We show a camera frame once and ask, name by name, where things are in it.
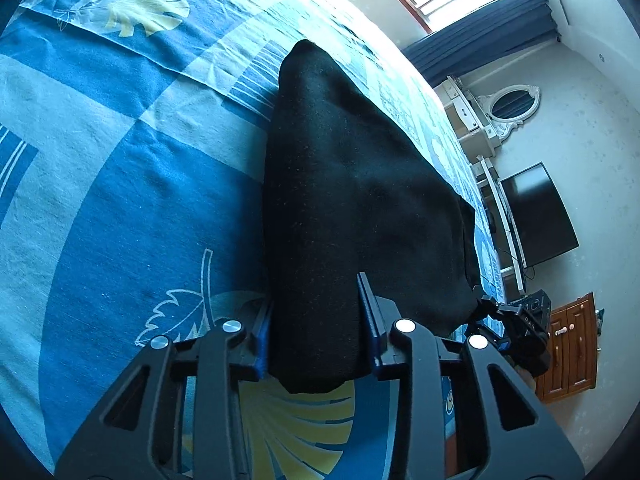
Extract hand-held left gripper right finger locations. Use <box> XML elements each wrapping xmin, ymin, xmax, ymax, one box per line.
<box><xmin>356</xmin><ymin>271</ymin><xmax>586</xmax><ymax>480</ymax></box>

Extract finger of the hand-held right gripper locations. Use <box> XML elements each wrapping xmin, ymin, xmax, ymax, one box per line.
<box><xmin>466</xmin><ymin>324</ymin><xmax>513</xmax><ymax>357</ymax></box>
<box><xmin>472</xmin><ymin>296</ymin><xmax>524</xmax><ymax>322</ymax></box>

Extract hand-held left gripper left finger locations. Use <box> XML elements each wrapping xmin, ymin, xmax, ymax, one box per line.
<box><xmin>54</xmin><ymin>304</ymin><xmax>274</xmax><ymax>480</ymax></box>

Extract black pants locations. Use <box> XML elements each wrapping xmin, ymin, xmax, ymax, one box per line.
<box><xmin>261</xmin><ymin>39</ymin><xmax>484</xmax><ymax>395</ymax></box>

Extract brown wooden cabinet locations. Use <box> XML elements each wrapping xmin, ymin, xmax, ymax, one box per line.
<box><xmin>534</xmin><ymin>292</ymin><xmax>599</xmax><ymax>404</ymax></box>

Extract white television stand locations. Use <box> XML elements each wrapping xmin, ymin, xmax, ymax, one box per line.
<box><xmin>475</xmin><ymin>156</ymin><xmax>529</xmax><ymax>295</ymax></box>

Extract black flat television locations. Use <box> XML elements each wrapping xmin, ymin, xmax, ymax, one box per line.
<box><xmin>500</xmin><ymin>161</ymin><xmax>580</xmax><ymax>269</ymax></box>

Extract white dressing table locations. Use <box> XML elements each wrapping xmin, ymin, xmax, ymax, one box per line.
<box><xmin>434</xmin><ymin>76</ymin><xmax>502</xmax><ymax>162</ymax></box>

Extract oval white framed mirror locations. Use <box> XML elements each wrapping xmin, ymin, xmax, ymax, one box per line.
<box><xmin>475</xmin><ymin>85</ymin><xmax>542</xmax><ymax>142</ymax></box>

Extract blue patterned bedsheet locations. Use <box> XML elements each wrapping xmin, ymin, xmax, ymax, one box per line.
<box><xmin>0</xmin><ymin>0</ymin><xmax>507</xmax><ymax>480</ymax></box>

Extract dark blue curtain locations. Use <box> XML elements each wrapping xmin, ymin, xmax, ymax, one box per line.
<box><xmin>402</xmin><ymin>0</ymin><xmax>562</xmax><ymax>87</ymax></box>

